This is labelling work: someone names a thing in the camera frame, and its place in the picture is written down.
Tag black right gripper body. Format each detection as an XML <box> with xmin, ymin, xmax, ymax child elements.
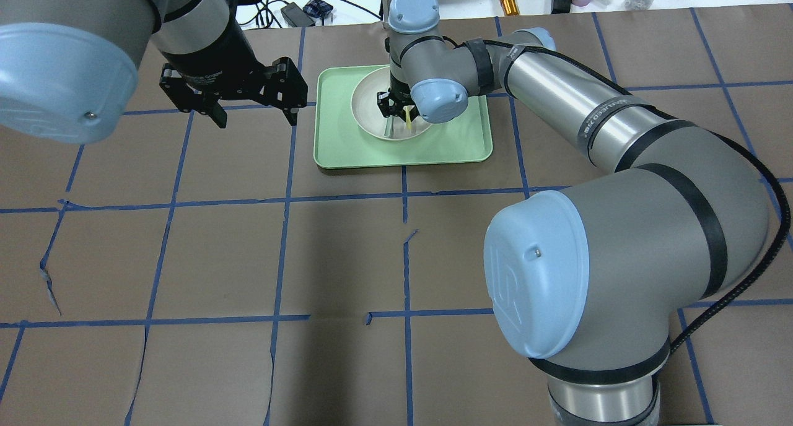
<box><xmin>377</xmin><ymin>82</ymin><xmax>416</xmax><ymax>117</ymax></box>

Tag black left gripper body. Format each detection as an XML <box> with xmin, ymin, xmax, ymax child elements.
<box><xmin>159</xmin><ymin>57</ymin><xmax>308</xmax><ymax>115</ymax></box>

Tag yellow plastic fork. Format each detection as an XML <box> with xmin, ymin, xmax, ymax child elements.
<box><xmin>403</xmin><ymin>105</ymin><xmax>419</xmax><ymax>131</ymax></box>

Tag white round plate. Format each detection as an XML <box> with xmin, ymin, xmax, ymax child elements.
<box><xmin>351</xmin><ymin>66</ymin><xmax>432</xmax><ymax>141</ymax></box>

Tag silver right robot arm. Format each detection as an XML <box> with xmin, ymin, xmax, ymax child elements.
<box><xmin>379</xmin><ymin>0</ymin><xmax>791</xmax><ymax>425</ymax></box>

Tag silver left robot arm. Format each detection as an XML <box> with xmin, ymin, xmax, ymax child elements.
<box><xmin>1</xmin><ymin>0</ymin><xmax>308</xmax><ymax>144</ymax></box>

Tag grey green plastic spoon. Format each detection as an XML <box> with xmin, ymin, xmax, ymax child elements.
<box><xmin>383</xmin><ymin>116</ymin><xmax>395</xmax><ymax>140</ymax></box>

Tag light green tray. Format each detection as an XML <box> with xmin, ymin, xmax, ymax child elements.
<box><xmin>313</xmin><ymin>65</ymin><xmax>493</xmax><ymax>169</ymax></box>

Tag black power adapter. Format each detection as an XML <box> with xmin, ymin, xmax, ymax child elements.
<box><xmin>280</xmin><ymin>2</ymin><xmax>315</xmax><ymax>28</ymax></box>

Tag orange metal cylinder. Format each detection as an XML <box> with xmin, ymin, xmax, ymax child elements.
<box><xmin>499</xmin><ymin>0</ymin><xmax>520</xmax><ymax>16</ymax></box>

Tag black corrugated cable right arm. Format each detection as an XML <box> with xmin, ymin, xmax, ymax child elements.
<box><xmin>480</xmin><ymin>37</ymin><xmax>793</xmax><ymax>355</ymax></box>

